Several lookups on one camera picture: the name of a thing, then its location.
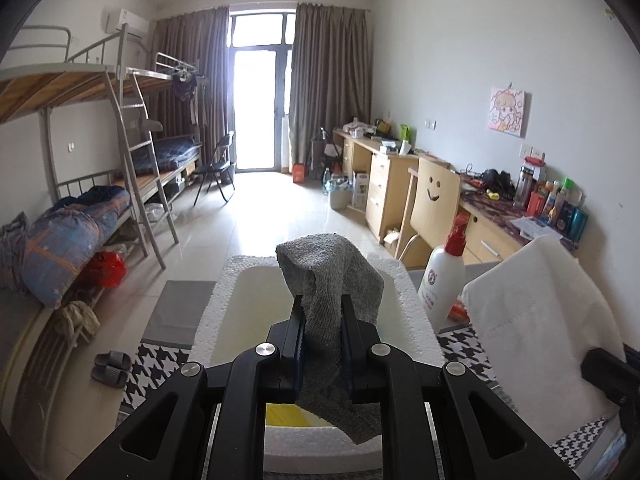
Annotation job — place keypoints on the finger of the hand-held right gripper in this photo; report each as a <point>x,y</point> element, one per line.
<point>605,372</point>

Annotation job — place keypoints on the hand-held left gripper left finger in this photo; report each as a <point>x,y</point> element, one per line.
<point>298,365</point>

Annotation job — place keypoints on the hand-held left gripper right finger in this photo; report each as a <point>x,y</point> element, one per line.
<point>350,360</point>

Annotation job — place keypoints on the yellow sponge cloth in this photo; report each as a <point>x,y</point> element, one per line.
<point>285,415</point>

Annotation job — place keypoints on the white foam box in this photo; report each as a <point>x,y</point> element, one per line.
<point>235,310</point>

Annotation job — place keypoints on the grey towel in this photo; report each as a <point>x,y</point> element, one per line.
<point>325,280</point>

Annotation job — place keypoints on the white padded sheet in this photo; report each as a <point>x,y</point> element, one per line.
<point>525,320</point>

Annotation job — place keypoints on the white pump bottle red cap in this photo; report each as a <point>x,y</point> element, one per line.
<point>440,285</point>

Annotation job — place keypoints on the red snack packet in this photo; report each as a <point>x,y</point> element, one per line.
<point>459,310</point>

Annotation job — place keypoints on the houndstooth tablecloth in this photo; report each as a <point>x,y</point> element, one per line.
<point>160,365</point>

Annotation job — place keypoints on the printed papers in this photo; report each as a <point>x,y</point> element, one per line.
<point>537,227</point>

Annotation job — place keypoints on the grey bucket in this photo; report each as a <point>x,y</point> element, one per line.
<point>340,195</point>

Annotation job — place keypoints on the wooden chair with smiley face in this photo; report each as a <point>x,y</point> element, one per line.
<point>432,210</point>

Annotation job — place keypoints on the group of toiletry bottles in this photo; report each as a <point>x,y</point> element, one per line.
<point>555,205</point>

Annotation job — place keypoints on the long wooden desk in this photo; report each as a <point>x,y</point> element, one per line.
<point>385,185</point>

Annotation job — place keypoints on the grey slipper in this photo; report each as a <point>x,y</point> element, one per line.
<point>109,376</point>
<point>116,360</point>

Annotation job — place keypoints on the orange box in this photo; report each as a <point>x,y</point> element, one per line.
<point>299,174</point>

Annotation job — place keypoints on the red plastic bag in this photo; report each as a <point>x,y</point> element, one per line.
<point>105,270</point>

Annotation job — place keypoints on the black folding chair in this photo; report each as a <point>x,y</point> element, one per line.
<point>217,165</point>

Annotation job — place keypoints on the black headphones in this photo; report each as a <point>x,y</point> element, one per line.
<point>495,182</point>

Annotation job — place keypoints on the beige cloth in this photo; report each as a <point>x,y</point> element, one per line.
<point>77,320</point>

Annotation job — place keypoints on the green packet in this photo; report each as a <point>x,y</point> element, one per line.
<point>406,134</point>

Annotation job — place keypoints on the folded dark blue bedding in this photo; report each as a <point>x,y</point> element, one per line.
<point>170,152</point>

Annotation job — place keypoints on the blue plaid bedding bundle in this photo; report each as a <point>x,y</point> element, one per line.
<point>70,245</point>

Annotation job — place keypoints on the balcony glass door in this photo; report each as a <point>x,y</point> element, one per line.
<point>260,100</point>

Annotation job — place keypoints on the brown curtain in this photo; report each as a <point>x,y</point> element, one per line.
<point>330,85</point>
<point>195,85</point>

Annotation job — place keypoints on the hanging dark clothes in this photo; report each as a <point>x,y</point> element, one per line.
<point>184,89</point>

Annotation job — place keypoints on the purple crumpled quilt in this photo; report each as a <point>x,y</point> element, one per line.
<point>12,255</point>

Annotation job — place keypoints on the metal bunk bed with ladder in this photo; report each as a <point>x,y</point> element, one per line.
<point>60,85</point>

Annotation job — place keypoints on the white air conditioner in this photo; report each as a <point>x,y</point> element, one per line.
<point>125,22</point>

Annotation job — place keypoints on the pink cartoon wall picture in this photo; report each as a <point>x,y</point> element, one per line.
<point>507,112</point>

